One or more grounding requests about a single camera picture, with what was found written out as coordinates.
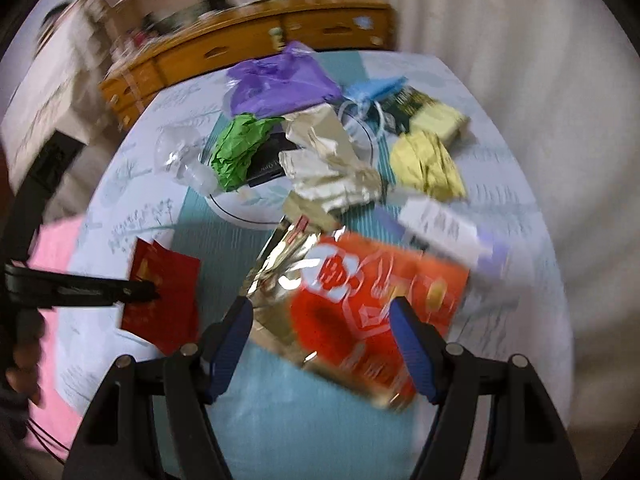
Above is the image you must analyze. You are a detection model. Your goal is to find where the pink blanket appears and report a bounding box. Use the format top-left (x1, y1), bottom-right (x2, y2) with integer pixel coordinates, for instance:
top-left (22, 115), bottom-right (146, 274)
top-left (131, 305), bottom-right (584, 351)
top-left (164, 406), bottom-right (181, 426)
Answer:
top-left (20, 217), bottom-right (101, 461)

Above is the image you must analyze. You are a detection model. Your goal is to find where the clear plastic bag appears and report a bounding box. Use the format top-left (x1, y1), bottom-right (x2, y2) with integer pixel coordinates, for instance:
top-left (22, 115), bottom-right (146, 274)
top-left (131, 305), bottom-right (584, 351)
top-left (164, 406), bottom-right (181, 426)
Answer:
top-left (152, 122), bottom-right (221, 196)

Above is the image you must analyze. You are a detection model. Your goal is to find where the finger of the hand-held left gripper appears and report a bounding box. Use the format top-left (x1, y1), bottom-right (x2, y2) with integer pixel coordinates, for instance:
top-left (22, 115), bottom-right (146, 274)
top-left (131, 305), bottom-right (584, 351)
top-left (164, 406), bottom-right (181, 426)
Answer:
top-left (4, 264), bottom-right (162, 308)

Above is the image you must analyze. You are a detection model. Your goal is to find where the black cable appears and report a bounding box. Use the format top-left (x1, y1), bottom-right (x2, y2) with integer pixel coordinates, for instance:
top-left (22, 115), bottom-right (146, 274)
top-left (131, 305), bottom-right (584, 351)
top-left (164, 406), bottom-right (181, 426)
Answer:
top-left (25, 415), bottom-right (71, 463)

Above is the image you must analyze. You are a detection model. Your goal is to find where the white and teal box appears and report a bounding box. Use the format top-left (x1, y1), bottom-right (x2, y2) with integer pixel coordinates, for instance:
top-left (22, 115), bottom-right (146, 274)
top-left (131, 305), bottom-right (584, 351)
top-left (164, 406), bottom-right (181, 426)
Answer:
top-left (52, 50), bottom-right (573, 480)

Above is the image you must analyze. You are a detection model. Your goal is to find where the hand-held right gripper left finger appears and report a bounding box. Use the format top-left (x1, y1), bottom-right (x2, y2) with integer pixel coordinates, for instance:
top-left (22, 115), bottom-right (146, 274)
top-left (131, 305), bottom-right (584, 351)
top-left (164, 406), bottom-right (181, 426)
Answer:
top-left (62, 296), bottom-right (255, 480)

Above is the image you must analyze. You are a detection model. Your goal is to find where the crumpled silver wrapper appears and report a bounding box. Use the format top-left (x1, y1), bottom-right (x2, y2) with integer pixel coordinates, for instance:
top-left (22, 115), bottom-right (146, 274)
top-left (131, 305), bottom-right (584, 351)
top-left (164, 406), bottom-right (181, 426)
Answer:
top-left (277, 104), bottom-right (388, 216)

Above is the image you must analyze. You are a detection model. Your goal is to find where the gold foil wrapper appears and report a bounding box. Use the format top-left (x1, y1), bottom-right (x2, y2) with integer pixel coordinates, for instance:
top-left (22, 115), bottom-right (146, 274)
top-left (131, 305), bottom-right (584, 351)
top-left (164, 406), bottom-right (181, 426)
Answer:
top-left (240, 215), bottom-right (331, 311)

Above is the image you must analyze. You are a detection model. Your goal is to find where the orange snack bag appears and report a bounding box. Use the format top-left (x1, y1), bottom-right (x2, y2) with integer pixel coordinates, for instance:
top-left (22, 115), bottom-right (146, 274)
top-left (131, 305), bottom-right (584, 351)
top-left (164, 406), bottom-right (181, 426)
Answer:
top-left (250, 230), bottom-right (473, 411)

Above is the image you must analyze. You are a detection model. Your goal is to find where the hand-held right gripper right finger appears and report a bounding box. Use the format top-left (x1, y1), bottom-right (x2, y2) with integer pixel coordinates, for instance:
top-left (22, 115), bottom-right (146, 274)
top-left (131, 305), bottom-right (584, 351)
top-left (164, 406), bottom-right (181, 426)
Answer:
top-left (389, 296), bottom-right (583, 480)

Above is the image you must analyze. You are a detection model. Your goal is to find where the green crumpled paper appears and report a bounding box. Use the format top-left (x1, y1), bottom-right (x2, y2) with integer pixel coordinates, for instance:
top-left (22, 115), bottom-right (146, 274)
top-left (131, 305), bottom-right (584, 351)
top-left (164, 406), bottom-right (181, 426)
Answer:
top-left (210, 112), bottom-right (286, 193)

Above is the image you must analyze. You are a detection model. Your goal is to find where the green and cream chocolate wrapper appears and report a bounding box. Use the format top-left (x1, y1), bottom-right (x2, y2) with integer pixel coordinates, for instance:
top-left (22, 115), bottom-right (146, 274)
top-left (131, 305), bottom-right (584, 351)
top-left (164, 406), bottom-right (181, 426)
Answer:
top-left (385, 85), bottom-right (472, 147)

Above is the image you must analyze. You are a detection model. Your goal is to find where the blue plastic bag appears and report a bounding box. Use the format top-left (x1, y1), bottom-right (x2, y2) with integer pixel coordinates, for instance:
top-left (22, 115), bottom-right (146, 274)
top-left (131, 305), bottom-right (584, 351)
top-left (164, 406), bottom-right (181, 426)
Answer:
top-left (342, 76), bottom-right (408, 111)

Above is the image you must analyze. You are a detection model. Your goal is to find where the yellow crumpled paper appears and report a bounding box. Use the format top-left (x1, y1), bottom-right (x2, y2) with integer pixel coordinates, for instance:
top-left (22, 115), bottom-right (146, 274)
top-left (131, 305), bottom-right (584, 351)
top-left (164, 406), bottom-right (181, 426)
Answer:
top-left (389, 130), bottom-right (468, 202)

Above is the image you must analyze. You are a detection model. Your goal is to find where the red envelope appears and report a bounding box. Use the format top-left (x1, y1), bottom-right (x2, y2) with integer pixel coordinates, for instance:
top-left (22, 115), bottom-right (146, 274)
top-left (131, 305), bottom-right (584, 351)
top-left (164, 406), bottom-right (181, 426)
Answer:
top-left (120, 239), bottom-right (202, 356)

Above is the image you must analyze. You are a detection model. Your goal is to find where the white and purple box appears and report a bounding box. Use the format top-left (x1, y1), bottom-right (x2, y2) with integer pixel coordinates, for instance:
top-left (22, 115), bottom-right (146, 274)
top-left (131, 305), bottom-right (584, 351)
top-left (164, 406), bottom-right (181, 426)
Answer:
top-left (397, 195), bottom-right (511, 273)

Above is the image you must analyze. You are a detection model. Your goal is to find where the purple plastic bag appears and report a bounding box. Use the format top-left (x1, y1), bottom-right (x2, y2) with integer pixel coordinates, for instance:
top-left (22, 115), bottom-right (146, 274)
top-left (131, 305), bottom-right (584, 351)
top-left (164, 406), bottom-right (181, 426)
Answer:
top-left (226, 41), bottom-right (345, 120)

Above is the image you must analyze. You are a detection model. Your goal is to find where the white curtain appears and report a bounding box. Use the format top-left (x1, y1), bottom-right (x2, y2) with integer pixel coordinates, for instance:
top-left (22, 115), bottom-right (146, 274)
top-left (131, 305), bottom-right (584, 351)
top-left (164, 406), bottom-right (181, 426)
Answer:
top-left (375, 0), bottom-right (640, 411)

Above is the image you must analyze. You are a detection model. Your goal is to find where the small black box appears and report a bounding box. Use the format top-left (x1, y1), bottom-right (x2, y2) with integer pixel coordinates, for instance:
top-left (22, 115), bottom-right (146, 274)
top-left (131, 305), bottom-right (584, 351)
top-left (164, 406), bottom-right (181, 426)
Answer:
top-left (247, 132), bottom-right (301, 188)

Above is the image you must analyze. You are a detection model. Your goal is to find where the white round tray black rim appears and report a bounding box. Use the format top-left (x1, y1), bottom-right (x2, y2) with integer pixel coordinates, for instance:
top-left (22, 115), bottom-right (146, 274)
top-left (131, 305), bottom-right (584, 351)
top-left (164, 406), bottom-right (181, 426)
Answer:
top-left (205, 100), bottom-right (386, 231)

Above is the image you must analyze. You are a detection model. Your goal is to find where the person's left hand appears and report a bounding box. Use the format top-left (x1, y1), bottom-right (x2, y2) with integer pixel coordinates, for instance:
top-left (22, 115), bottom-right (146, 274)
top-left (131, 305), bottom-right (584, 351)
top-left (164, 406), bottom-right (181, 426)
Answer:
top-left (5, 327), bottom-right (46, 408)

